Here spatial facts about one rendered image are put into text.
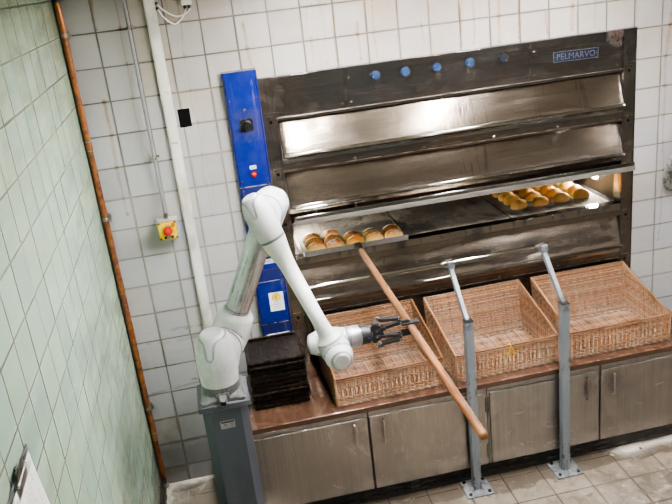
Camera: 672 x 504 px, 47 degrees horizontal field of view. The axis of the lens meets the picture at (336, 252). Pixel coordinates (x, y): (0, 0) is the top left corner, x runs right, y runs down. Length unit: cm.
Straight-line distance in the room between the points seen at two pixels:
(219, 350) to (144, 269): 101
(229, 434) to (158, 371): 105
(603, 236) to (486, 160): 84
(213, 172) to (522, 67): 162
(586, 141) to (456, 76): 81
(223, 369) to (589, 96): 235
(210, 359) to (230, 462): 47
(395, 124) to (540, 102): 77
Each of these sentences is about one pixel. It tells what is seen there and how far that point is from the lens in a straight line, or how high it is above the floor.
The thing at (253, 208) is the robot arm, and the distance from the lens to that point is 284.
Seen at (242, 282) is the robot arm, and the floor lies 142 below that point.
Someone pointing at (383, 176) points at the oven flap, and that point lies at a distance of 393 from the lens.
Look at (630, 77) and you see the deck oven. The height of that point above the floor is 185.
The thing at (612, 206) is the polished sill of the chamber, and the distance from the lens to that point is 448.
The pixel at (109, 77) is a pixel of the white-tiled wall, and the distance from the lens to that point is 372.
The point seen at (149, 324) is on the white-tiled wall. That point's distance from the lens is 405.
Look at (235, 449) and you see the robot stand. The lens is 325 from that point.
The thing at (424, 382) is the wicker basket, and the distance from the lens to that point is 390.
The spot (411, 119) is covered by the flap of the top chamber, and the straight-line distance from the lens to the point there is 391.
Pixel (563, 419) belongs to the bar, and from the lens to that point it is 412.
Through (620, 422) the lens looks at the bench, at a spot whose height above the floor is 18.
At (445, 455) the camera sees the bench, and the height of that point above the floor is 21.
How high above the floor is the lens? 258
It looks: 21 degrees down
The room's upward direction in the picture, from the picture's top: 7 degrees counter-clockwise
